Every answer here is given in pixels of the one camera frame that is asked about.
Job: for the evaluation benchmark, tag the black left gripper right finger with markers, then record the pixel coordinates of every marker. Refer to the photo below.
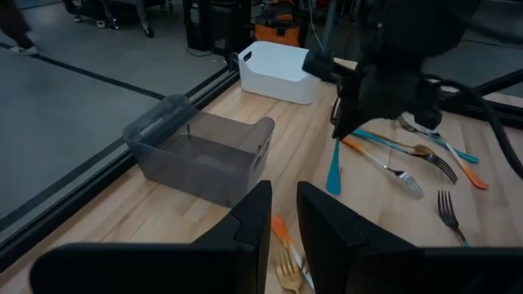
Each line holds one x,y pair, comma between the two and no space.
408,273

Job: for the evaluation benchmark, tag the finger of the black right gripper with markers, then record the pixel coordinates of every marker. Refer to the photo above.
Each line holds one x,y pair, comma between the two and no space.
380,107
349,110

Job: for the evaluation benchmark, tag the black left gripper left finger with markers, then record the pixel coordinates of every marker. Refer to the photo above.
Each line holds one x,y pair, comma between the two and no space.
163,269

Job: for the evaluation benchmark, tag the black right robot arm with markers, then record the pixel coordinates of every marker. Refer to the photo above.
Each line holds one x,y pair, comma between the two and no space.
421,24

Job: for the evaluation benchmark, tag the white plastic bin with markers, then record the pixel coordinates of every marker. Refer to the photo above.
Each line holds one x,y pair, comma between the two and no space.
278,81

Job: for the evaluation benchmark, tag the grey translucent plastic bin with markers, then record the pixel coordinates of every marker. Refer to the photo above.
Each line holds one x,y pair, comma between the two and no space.
196,179

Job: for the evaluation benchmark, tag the orange shop vacuum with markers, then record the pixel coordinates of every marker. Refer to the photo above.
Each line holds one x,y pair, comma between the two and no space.
278,36

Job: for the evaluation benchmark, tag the black cabinet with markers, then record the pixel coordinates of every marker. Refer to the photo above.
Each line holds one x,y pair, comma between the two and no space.
216,24

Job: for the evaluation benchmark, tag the person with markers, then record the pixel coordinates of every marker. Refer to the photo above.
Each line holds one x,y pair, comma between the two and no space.
16,24

